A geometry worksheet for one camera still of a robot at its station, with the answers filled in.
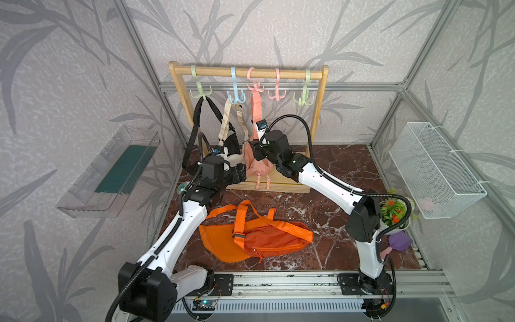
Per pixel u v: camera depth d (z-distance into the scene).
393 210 0.76
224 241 0.83
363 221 0.48
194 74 0.67
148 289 0.38
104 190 0.62
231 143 0.97
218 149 0.68
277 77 0.65
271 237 0.78
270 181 0.94
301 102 0.71
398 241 0.84
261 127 0.68
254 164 0.90
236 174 0.69
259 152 0.72
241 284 0.75
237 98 0.73
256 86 0.74
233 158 0.95
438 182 0.62
